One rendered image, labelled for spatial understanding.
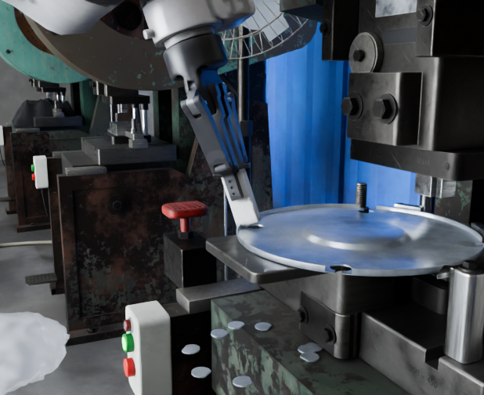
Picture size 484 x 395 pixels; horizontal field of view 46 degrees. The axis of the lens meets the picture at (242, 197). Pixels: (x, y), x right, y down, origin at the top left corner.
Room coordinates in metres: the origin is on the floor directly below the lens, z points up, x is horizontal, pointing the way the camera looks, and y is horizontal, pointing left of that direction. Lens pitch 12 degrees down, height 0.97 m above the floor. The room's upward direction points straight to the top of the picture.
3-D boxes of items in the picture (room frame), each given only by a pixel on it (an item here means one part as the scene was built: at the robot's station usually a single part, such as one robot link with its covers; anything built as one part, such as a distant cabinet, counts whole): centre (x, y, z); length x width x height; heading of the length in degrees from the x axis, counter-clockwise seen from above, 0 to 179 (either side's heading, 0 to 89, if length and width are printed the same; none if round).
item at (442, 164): (0.72, -0.26, 0.86); 0.20 x 0.16 x 0.05; 25
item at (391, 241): (0.67, -0.14, 0.78); 0.29 x 0.29 x 0.01
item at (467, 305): (0.51, -0.21, 0.75); 0.03 x 0.03 x 0.10; 25
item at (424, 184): (0.72, -0.24, 0.84); 0.05 x 0.03 x 0.04; 25
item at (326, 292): (0.65, -0.10, 0.72); 0.25 x 0.14 x 0.14; 115
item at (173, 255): (0.91, 0.09, 0.62); 0.10 x 0.06 x 0.20; 25
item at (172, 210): (0.92, 0.09, 0.72); 0.07 x 0.06 x 0.08; 115
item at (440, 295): (0.72, -0.26, 0.72); 0.20 x 0.16 x 0.03; 25
